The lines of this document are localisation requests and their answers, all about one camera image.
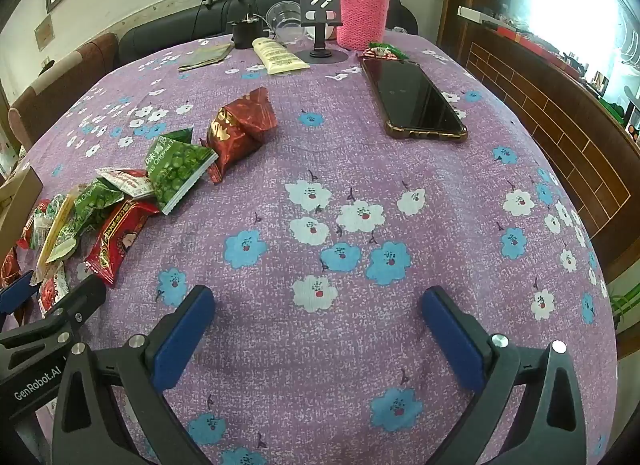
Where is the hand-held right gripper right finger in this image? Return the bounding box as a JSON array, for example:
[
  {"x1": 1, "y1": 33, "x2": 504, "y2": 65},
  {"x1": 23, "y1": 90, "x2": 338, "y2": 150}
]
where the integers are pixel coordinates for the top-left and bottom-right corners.
[{"x1": 420, "y1": 286, "x2": 587, "y2": 465}]

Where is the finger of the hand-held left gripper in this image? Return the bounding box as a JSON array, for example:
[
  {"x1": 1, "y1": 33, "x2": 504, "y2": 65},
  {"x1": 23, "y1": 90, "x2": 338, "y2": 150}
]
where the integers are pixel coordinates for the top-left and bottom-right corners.
[
  {"x1": 0, "y1": 270, "x2": 40, "y2": 318},
  {"x1": 0, "y1": 274, "x2": 107, "y2": 353}
]

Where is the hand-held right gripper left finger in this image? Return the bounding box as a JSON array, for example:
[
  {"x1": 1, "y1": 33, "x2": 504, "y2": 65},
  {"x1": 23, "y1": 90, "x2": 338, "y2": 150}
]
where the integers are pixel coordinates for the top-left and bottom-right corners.
[{"x1": 52, "y1": 285, "x2": 216, "y2": 465}]

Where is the red yellow-trim snack packet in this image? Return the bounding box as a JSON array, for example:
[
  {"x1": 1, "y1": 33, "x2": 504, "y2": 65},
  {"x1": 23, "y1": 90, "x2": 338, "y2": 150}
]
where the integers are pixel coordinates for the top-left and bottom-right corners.
[{"x1": 84, "y1": 199, "x2": 162, "y2": 288}]

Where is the pale yellow green snack packet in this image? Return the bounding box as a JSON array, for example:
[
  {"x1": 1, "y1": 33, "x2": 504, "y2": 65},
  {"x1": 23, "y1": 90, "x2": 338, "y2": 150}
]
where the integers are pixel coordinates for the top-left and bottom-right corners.
[{"x1": 37, "y1": 190, "x2": 81, "y2": 266}]

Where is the cardboard box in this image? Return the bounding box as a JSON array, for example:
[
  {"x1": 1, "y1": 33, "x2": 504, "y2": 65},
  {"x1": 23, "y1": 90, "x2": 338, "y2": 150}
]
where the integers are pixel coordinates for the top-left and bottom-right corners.
[{"x1": 0, "y1": 165, "x2": 45, "y2": 258}]

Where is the white red-label snack packet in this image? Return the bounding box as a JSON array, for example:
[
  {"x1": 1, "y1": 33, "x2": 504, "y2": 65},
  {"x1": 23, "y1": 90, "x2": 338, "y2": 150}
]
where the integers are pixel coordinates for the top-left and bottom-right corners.
[{"x1": 96, "y1": 166, "x2": 156, "y2": 200}]

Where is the large green peas packet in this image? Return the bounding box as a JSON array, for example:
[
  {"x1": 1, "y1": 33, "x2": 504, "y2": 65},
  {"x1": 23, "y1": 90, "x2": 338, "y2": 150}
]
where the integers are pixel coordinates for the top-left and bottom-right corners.
[{"x1": 144, "y1": 128, "x2": 219, "y2": 216}]

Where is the dark red snack packet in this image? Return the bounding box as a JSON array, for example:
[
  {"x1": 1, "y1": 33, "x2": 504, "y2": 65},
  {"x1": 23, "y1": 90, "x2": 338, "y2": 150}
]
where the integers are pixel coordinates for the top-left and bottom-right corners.
[{"x1": 206, "y1": 88, "x2": 278, "y2": 185}]

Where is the dark red foil packet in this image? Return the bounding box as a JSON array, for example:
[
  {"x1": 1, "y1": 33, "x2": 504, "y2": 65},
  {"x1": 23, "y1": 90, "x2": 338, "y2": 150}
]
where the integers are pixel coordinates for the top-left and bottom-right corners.
[{"x1": 0, "y1": 247, "x2": 23, "y2": 291}]

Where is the red white snack packet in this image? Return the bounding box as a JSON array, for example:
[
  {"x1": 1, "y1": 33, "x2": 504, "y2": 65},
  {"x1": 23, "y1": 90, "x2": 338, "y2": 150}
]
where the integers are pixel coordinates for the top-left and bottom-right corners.
[{"x1": 37, "y1": 262, "x2": 71, "y2": 316}]

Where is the red green snack packet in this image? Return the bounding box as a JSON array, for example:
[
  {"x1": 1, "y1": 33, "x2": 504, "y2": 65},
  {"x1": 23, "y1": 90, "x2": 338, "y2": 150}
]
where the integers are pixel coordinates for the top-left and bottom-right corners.
[{"x1": 15, "y1": 198, "x2": 53, "y2": 251}]

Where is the small green peas packet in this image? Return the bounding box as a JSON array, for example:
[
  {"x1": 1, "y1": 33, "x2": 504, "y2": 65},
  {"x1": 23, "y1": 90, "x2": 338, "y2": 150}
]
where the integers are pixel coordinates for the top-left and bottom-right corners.
[{"x1": 60, "y1": 182, "x2": 126, "y2": 246}]

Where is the green plant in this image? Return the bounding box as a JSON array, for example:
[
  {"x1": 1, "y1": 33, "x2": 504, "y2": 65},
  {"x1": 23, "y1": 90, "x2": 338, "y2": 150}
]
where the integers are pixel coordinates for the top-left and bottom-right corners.
[{"x1": 607, "y1": 290, "x2": 640, "y2": 331}]

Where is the brown armchair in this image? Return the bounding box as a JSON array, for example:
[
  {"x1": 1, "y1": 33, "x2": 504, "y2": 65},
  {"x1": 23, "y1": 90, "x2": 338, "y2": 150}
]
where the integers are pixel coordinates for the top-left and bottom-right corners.
[{"x1": 7, "y1": 32, "x2": 119, "y2": 156}]

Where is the purple floral tablecloth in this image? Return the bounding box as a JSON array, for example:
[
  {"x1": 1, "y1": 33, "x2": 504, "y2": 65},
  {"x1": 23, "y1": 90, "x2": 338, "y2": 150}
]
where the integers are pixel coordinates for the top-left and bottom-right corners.
[{"x1": 10, "y1": 32, "x2": 621, "y2": 465}]

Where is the black smartphone in brown case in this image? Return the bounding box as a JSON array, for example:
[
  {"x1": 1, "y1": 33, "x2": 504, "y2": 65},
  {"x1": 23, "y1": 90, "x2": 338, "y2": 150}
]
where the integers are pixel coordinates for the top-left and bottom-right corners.
[{"x1": 361, "y1": 58, "x2": 469, "y2": 142}]

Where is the wooden cabinet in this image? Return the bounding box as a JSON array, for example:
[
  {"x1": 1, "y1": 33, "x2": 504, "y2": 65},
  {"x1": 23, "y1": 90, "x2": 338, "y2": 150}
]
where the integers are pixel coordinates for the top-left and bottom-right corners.
[{"x1": 452, "y1": 5, "x2": 640, "y2": 246}]

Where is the black leather sofa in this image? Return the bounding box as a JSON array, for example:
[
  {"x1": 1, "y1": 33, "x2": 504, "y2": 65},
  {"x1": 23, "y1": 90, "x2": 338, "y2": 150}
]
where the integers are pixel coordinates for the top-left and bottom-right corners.
[{"x1": 118, "y1": 0, "x2": 418, "y2": 68}]

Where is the cream tube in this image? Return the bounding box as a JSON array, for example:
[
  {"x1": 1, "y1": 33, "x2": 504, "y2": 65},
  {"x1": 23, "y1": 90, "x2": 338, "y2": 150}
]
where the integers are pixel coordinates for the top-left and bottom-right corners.
[{"x1": 251, "y1": 36, "x2": 310, "y2": 76}]

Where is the red green candy packet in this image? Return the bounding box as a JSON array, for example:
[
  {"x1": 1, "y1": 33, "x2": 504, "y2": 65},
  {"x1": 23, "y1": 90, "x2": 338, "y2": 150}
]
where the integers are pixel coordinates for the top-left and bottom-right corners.
[{"x1": 362, "y1": 41, "x2": 407, "y2": 62}]

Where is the small black device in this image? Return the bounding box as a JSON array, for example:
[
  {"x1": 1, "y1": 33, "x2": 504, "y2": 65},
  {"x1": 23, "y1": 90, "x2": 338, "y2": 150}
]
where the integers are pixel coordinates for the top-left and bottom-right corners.
[{"x1": 231, "y1": 4, "x2": 261, "y2": 50}]

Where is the pink thermos with knitted sleeve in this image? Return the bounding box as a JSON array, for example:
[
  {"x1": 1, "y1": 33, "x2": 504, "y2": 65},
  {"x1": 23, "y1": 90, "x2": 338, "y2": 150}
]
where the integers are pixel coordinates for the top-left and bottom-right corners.
[{"x1": 336, "y1": 0, "x2": 391, "y2": 51}]

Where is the wooden wall plaque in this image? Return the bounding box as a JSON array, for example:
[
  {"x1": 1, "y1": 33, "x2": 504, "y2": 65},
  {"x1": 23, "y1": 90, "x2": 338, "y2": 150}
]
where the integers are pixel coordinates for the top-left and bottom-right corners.
[{"x1": 34, "y1": 14, "x2": 55, "y2": 52}]

